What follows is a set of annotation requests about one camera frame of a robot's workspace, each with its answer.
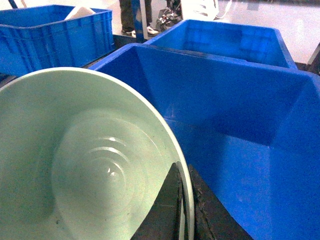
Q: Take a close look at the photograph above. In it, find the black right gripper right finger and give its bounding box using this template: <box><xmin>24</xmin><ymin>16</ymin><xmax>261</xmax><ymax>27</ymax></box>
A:
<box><xmin>188</xmin><ymin>164</ymin><xmax>252</xmax><ymax>240</ymax></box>

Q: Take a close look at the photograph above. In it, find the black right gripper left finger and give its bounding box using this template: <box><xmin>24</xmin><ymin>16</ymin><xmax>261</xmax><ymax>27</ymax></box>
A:
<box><xmin>131</xmin><ymin>163</ymin><xmax>183</xmax><ymax>240</ymax></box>

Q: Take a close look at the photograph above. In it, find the green bowl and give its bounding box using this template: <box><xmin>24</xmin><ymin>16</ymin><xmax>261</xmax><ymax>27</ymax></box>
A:
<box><xmin>0</xmin><ymin>67</ymin><xmax>195</xmax><ymax>240</ymax></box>

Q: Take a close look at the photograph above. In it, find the blue crate far right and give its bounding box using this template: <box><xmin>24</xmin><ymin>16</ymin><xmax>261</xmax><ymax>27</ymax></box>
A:
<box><xmin>91</xmin><ymin>43</ymin><xmax>320</xmax><ymax>240</ymax></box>

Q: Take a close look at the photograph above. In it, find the blue crate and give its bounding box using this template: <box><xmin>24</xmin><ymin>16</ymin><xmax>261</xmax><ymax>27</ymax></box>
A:
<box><xmin>91</xmin><ymin>43</ymin><xmax>320</xmax><ymax>240</ymax></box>
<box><xmin>0</xmin><ymin>5</ymin><xmax>115</xmax><ymax>76</ymax></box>
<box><xmin>146</xmin><ymin>19</ymin><xmax>297</xmax><ymax>69</ymax></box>

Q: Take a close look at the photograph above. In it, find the blue crate back centre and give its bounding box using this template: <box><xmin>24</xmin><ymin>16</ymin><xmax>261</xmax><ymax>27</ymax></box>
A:
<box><xmin>146</xmin><ymin>19</ymin><xmax>297</xmax><ymax>69</ymax></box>

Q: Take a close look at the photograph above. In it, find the blue crate back left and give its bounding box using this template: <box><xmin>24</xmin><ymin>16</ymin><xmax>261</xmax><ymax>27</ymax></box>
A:
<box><xmin>0</xmin><ymin>5</ymin><xmax>115</xmax><ymax>76</ymax></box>

